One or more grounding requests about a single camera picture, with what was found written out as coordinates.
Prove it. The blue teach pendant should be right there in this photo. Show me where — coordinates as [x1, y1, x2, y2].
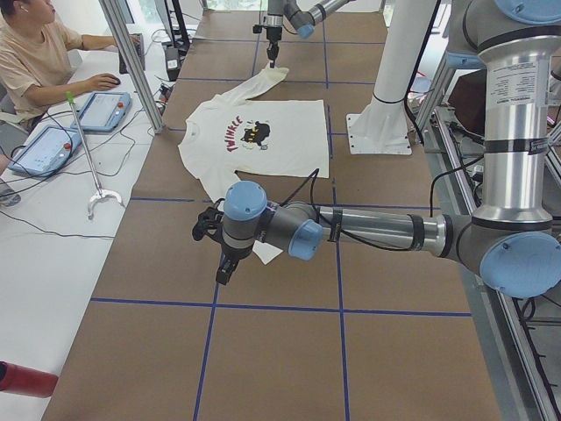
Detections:
[8, 125, 82, 177]
[76, 91, 131, 133]

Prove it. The blue teach pendant near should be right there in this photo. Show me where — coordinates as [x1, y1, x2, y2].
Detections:
[8, 125, 82, 177]

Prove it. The blue teach pendant far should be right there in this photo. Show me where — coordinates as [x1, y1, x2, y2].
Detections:
[76, 91, 131, 133]

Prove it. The black keyboard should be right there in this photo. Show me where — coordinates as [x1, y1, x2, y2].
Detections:
[117, 32, 146, 75]

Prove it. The aluminium frame post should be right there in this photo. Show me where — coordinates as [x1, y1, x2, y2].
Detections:
[98, 0, 164, 134]

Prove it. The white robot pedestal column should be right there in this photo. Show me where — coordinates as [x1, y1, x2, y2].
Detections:
[346, 0, 440, 155]

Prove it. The person in beige shirt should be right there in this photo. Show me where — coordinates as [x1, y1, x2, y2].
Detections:
[1, 1, 117, 131]

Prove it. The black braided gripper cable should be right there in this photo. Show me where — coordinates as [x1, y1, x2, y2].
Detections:
[280, 167, 422, 252]

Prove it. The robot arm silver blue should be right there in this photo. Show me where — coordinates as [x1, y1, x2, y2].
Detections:
[252, 0, 349, 68]
[180, 1, 560, 298]

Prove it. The white long-sleeve cat shirt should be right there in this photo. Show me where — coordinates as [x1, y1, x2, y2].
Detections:
[179, 67, 329, 263]

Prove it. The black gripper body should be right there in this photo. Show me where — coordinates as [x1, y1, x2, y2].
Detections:
[252, 14, 283, 56]
[192, 207, 252, 270]

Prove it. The red bottle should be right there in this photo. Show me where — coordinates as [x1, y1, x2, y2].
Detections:
[1, 361, 59, 398]

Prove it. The reacher grabber stick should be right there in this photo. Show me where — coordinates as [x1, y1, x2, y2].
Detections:
[65, 90, 127, 220]

